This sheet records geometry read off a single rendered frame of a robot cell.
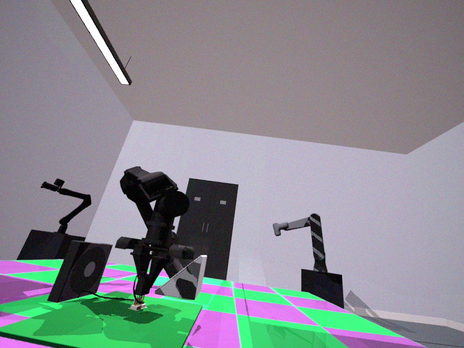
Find green circuit board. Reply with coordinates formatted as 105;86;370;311
0;291;203;348

